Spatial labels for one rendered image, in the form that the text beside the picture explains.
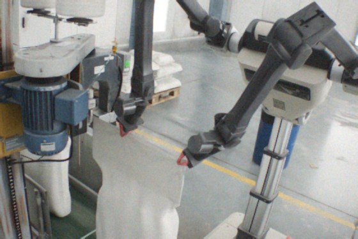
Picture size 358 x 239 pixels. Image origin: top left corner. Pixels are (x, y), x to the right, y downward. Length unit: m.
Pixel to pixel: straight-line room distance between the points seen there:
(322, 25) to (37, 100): 0.81
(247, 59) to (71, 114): 0.74
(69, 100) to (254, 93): 0.54
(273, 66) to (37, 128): 0.73
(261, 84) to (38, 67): 0.62
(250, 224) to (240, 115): 1.04
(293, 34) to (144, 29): 0.51
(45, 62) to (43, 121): 0.20
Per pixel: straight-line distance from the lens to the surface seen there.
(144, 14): 1.09
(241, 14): 9.84
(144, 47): 1.13
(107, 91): 1.51
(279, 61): 0.81
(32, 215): 1.84
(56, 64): 1.01
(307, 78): 1.30
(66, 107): 1.04
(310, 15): 0.81
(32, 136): 1.12
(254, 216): 1.86
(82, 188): 2.18
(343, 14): 8.99
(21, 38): 5.14
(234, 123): 0.98
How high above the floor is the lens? 1.66
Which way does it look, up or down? 22 degrees down
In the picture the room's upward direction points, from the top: 7 degrees clockwise
